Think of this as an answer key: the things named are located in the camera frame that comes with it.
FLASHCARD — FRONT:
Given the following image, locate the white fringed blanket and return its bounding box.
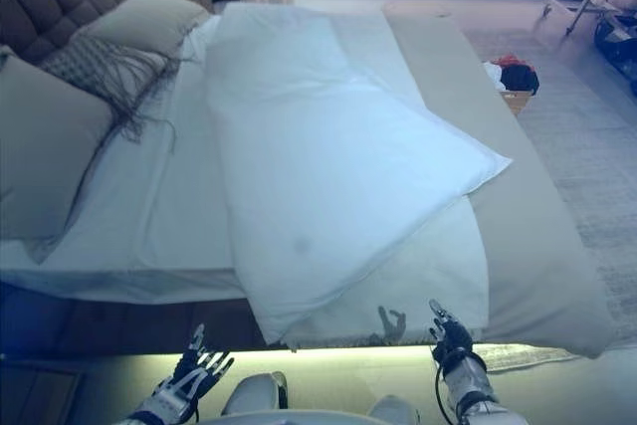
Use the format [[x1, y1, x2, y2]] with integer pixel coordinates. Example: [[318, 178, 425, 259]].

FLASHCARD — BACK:
[[291, 11, 492, 351]]

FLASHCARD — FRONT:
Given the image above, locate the white robot leg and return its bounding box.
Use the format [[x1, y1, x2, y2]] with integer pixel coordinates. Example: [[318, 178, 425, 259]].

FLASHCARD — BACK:
[[221, 371, 289, 419], [365, 394, 424, 425]]

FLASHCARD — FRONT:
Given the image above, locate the white bed sheet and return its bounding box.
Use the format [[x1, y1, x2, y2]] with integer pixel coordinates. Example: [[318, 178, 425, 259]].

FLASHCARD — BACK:
[[0, 14, 260, 307]]

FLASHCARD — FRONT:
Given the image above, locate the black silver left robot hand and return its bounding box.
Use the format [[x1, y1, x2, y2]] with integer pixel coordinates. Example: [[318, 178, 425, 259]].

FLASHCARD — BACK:
[[166, 322, 235, 399]]

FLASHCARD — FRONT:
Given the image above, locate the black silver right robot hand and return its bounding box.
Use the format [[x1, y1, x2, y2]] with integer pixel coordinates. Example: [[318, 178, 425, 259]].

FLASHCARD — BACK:
[[427, 298, 477, 371]]

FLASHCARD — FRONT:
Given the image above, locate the black garment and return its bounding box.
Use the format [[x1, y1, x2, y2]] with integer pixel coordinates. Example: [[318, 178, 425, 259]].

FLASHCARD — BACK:
[[500, 65, 541, 97]]

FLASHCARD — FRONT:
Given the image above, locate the beige bed runner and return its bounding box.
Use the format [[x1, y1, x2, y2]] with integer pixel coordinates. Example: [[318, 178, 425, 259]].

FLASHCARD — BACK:
[[382, 0, 626, 361]]

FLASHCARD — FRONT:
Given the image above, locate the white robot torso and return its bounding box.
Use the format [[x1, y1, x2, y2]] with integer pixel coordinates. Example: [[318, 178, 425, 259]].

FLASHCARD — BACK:
[[198, 409, 379, 425]]

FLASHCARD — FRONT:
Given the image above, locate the woven fringed cushion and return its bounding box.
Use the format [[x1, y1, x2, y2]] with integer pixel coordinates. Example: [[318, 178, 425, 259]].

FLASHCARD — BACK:
[[37, 36, 203, 155]]

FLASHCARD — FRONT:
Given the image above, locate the white right robot leg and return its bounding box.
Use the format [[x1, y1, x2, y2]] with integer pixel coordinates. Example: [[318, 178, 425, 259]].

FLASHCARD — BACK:
[[365, 394, 424, 425]]

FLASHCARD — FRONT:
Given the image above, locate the dark bed frame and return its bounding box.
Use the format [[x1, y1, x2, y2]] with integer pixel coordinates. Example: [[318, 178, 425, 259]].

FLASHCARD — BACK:
[[0, 280, 270, 361]]

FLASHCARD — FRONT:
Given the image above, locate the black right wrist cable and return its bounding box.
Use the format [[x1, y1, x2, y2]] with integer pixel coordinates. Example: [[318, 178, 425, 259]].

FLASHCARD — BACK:
[[434, 359, 450, 417]]

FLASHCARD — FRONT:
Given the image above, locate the grey area rug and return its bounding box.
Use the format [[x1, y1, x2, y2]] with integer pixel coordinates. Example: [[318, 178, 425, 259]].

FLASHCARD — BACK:
[[467, 26, 637, 374]]

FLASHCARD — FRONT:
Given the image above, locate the large beige pillow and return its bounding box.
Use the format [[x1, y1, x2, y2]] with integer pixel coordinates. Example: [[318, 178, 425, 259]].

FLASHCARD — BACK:
[[72, 0, 210, 56], [0, 44, 115, 265]]

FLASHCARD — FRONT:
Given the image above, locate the white garment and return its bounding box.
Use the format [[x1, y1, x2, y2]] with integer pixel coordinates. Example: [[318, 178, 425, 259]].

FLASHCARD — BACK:
[[481, 61, 507, 93]]

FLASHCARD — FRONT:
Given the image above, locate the white duvet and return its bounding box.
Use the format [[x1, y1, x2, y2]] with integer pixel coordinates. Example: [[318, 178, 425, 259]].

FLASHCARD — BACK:
[[203, 1, 514, 346]]

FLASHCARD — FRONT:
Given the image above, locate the light wooden cabinet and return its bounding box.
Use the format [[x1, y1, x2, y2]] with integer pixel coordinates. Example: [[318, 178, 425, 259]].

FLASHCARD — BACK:
[[0, 364, 84, 425]]

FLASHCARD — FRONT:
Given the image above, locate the white left robot leg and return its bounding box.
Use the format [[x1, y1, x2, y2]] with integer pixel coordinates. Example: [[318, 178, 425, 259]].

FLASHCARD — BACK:
[[221, 371, 289, 419]]

